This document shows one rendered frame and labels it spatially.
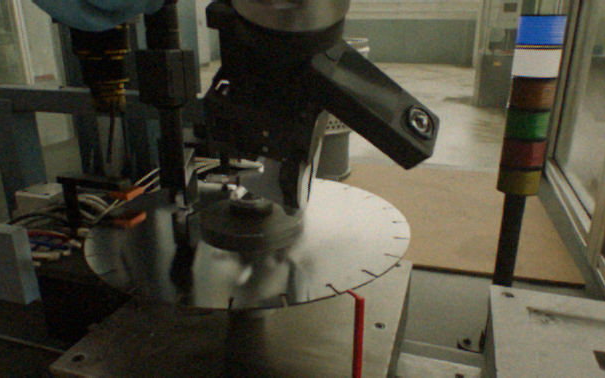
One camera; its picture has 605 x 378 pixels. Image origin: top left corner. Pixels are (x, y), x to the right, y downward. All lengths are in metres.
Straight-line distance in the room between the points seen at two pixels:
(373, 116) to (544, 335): 0.25
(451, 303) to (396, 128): 0.48
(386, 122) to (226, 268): 0.19
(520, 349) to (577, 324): 0.08
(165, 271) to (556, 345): 0.33
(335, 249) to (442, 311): 0.34
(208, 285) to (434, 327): 0.40
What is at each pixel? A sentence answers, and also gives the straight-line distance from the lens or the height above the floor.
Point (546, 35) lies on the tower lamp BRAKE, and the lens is 0.56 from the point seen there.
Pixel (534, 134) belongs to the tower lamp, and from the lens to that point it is 0.57.
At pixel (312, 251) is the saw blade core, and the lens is 0.45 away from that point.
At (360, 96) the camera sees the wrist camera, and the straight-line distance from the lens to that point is 0.33.
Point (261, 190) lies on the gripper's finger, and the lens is 0.43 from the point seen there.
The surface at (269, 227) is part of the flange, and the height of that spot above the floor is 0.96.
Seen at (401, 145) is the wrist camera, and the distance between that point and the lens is 0.35.
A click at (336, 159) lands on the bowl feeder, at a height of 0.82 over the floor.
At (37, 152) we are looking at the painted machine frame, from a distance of 1.02.
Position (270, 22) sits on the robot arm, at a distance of 0.29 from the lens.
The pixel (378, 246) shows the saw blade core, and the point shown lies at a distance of 0.47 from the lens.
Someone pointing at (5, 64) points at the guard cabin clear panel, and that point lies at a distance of 1.85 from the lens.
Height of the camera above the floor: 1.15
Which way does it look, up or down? 19 degrees down
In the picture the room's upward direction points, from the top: straight up
